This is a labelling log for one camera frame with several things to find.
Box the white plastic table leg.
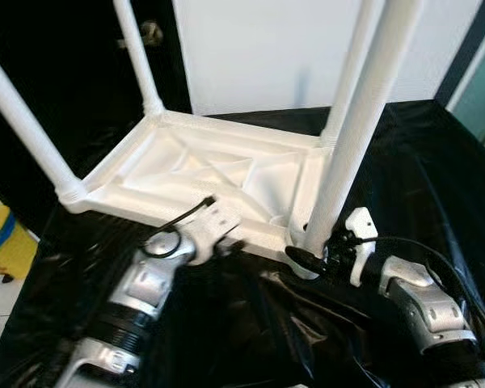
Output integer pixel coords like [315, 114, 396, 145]
[112, 0, 166, 118]
[0, 42, 88, 205]
[302, 0, 428, 261]
[318, 0, 386, 150]

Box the dark grey window frame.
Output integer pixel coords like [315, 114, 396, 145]
[432, 0, 485, 106]

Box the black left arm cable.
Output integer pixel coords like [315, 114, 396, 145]
[141, 196, 217, 259]

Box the white plastic table top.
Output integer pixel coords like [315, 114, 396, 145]
[61, 109, 334, 280]

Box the black plastic table cover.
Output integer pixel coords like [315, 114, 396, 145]
[0, 99, 485, 388]

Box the yellow bin with blue band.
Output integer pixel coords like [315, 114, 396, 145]
[0, 206, 40, 280]

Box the black door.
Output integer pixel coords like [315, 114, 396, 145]
[0, 0, 193, 235]

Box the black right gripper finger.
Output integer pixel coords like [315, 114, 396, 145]
[285, 247, 328, 274]

